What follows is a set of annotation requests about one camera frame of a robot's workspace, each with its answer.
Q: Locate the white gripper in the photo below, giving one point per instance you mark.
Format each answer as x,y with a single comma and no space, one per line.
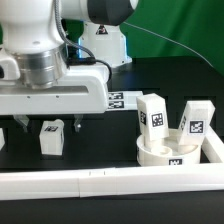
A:
83,90

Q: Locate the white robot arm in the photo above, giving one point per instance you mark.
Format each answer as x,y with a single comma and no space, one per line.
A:
44,73

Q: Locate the white left wall piece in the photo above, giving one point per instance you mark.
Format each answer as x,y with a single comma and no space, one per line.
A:
2,138

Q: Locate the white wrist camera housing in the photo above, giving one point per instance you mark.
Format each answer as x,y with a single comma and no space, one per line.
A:
9,67

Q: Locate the white marker base plate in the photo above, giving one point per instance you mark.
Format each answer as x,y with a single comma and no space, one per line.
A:
123,100

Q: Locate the white front wall bar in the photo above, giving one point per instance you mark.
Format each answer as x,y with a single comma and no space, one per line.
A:
111,181

